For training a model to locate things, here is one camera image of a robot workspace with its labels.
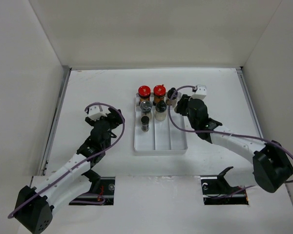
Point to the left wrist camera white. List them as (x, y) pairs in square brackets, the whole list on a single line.
[(95, 112)]

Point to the black cap spice bottle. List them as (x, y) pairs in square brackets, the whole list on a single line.
[(145, 123)]

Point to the black cap brown granule dispenser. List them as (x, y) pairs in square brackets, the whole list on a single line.
[(172, 96)]

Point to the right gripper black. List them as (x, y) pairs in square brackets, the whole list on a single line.
[(182, 104)]

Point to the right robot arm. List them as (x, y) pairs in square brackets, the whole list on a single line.
[(271, 166)]

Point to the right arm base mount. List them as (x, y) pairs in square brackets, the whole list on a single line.
[(217, 191)]

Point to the white plastic organizer tray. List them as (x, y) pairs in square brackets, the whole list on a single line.
[(162, 138)]

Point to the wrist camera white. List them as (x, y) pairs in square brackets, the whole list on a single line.
[(199, 92), (95, 112)]

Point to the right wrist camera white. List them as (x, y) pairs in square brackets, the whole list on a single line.
[(199, 92)]

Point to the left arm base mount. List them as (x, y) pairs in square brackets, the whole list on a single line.
[(101, 192)]

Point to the clear cap salt grinder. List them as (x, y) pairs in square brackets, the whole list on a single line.
[(146, 107)]

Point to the red lid sauce jar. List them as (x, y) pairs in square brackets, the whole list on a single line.
[(159, 92), (144, 93)]

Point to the black cap white powder dispenser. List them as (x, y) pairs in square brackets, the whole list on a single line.
[(160, 111)]

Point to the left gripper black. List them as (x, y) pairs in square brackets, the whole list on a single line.
[(115, 121)]

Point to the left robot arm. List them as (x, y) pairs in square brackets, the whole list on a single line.
[(35, 206)]

